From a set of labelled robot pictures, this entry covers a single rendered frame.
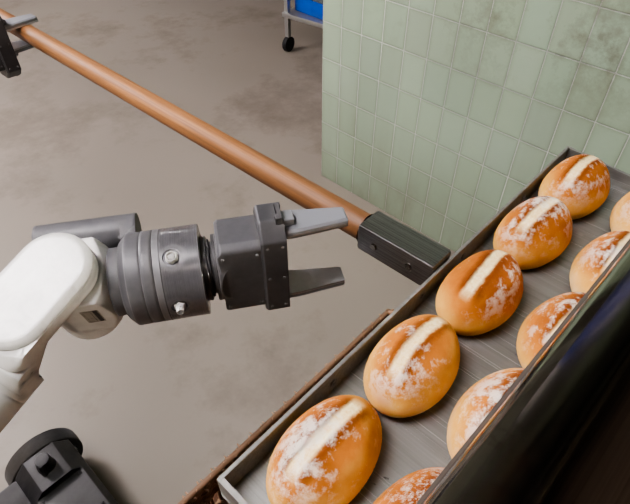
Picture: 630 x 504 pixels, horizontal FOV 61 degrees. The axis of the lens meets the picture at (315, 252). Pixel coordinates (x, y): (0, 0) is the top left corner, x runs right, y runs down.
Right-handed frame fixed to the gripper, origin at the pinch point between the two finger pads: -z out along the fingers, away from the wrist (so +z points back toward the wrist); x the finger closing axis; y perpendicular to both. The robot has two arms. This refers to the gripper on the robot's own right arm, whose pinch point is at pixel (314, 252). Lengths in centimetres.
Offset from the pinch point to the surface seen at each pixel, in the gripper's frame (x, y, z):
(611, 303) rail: -24.2, 28.6, -3.4
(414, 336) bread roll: -4.1, 14.8, -4.6
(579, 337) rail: -24.2, 29.6, -1.6
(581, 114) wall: 43, -84, -99
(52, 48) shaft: -1, -53, 31
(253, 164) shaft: -1.3, -14.5, 4.2
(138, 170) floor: 119, -196, 48
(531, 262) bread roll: -0.7, 6.5, -19.9
